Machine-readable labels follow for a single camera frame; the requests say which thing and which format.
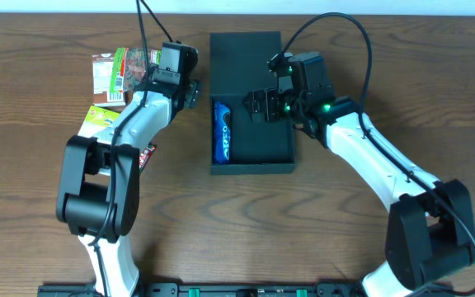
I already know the dark green folding box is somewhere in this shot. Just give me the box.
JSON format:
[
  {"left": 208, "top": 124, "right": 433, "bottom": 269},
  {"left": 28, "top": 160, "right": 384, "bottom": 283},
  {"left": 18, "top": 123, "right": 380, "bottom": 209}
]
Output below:
[{"left": 209, "top": 31, "right": 296, "bottom": 175}]

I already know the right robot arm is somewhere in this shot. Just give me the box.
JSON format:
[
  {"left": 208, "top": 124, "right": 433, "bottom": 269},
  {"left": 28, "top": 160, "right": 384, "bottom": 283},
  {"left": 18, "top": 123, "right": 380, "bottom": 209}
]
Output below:
[{"left": 243, "top": 52, "right": 475, "bottom": 296}]

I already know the green snack bag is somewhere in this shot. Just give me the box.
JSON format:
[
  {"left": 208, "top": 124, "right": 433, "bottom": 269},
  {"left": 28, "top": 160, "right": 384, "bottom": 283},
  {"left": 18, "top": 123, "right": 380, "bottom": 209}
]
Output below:
[{"left": 110, "top": 47, "right": 146, "bottom": 92}]

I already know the blue Oreo cookie pack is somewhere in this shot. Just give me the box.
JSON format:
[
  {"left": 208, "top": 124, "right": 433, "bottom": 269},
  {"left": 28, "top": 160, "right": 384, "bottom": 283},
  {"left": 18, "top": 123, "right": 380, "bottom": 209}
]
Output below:
[{"left": 214, "top": 101, "right": 231, "bottom": 164}]

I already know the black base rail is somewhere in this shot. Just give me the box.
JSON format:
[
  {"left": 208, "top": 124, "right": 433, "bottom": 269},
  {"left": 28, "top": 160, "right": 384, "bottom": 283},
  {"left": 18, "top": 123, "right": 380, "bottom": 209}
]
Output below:
[{"left": 37, "top": 281, "right": 366, "bottom": 297}]

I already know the yellow green carton box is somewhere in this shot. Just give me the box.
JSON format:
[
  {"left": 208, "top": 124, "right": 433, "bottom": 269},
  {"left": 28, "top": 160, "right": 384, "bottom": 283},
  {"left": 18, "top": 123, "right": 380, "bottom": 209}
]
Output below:
[{"left": 78, "top": 106, "right": 120, "bottom": 138}]

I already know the brown white carton box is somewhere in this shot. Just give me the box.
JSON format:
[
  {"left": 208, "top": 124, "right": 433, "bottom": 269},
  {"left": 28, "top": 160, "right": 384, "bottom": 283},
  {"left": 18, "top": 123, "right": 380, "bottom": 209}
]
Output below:
[{"left": 92, "top": 53, "right": 125, "bottom": 107}]

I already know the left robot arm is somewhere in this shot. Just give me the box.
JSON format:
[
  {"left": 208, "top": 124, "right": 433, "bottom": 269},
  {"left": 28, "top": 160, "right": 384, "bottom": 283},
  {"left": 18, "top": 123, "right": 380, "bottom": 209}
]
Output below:
[{"left": 56, "top": 79, "right": 200, "bottom": 296}]

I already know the red KitKat bar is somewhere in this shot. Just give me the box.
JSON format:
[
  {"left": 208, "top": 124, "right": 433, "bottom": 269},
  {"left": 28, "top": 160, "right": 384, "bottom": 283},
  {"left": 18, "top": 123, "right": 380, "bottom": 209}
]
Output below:
[{"left": 139, "top": 143, "right": 157, "bottom": 173}]

